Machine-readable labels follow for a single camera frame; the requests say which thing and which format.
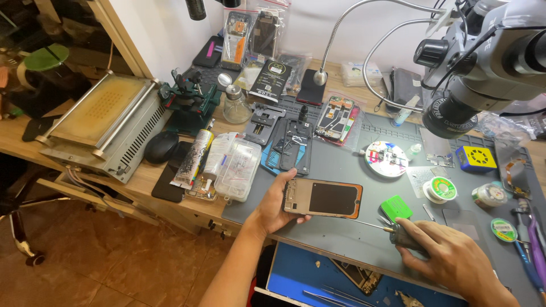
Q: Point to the black cylinder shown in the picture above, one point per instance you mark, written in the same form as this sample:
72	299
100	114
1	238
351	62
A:
196	9

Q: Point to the clear glass phone panel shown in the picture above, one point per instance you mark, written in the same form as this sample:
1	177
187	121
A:
465	226

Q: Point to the black phone with red edge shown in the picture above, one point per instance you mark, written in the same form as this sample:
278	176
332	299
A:
310	87

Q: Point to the metal reballing stencil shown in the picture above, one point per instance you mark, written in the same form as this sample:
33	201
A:
420	177

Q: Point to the yellow and blue box device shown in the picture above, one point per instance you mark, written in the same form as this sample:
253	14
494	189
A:
475	158

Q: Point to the black computer mouse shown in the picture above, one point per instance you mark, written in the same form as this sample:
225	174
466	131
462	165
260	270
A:
161	147

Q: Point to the black case with pink strip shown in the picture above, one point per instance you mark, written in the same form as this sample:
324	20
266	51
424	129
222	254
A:
208	51

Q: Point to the small clear tape roll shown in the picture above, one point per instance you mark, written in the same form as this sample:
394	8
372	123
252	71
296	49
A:
489	195

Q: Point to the open wooden drawer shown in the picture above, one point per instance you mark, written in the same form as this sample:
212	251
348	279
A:
98	198

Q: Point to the silver gooseneck lamp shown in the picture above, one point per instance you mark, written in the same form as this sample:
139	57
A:
337	34
371	59

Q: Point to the bagged phone frame orange label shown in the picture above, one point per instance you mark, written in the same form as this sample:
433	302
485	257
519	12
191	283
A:
236	40

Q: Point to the white round board holder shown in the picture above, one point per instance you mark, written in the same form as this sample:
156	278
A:
386	160

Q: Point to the small black bottle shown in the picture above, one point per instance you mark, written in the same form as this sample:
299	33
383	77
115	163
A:
303	114

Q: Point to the white cotton swab pack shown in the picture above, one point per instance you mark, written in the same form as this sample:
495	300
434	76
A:
360	73

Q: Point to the silver tweezers pair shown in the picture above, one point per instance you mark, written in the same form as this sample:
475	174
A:
337	297

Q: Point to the blue plastic sheet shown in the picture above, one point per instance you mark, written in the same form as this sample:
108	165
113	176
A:
268	160

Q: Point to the grey phone clamp fixture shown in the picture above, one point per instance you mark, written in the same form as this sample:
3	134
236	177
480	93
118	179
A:
262	123

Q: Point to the black phone middle frame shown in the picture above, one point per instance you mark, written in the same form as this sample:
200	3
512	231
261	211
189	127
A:
298	149

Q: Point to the flat black phone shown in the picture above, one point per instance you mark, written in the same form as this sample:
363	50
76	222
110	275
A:
168	185

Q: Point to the metal shield plate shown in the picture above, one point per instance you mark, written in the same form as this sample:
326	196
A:
437	147

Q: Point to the office chair base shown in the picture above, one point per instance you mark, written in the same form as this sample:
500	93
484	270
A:
21	230

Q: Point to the person's left hand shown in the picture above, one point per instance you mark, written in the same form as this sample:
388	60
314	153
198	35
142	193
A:
268	209

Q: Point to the phone frame with black screen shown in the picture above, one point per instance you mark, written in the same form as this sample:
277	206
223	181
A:
332	198

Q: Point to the white green solder wick spool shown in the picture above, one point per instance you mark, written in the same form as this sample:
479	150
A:
441	189

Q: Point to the black pouch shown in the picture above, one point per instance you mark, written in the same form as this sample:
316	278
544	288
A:
407	87

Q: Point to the white glue tube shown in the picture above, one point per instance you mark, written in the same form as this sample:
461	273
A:
214	160

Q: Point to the wooden shelf with clutter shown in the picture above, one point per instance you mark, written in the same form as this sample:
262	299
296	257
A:
55	51

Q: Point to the clear plastic organizer box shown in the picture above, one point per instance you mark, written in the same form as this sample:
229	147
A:
239	168

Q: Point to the blue drawer mat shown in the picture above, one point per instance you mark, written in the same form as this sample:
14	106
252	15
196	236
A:
298	273

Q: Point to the clear bag of small parts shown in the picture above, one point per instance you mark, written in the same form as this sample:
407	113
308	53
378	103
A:
296	70

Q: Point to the bagged phone frame with board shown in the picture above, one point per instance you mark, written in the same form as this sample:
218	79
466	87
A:
337	119

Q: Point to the phone part in drawer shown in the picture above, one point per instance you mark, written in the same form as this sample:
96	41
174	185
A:
360	277

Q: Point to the glass alcohol dispenser bottle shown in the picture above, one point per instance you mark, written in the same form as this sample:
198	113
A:
236	106

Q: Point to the green plastic pry card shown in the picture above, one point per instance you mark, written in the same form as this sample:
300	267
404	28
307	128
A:
396	208

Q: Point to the person's right hand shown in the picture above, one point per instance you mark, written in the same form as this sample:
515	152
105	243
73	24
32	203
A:
452	256

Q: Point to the grey stereo microscope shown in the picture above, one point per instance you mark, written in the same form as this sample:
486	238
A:
490	64

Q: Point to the grey electric screwdriver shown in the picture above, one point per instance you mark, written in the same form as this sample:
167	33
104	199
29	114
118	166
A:
405	238

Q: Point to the heap of clear plastic bags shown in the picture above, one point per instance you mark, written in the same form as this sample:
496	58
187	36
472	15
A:
507	123

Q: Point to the silver screen separator machine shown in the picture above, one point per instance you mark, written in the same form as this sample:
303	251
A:
102	123

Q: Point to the black battery package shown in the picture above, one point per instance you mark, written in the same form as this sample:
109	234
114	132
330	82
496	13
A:
271	81

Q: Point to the small silver tweezers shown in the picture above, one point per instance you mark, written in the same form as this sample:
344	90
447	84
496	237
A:
429	212

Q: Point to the grey silicone repair mat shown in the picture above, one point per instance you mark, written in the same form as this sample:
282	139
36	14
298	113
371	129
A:
341	238

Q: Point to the bagged dark phone display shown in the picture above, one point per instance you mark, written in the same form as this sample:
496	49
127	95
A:
266	34

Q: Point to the green round lid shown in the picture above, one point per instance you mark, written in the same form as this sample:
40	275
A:
46	57

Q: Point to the green circuit board holder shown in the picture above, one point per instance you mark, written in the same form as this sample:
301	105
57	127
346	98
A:
192	106

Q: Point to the small clear dropper bottle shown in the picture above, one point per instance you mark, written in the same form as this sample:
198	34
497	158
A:
413	151

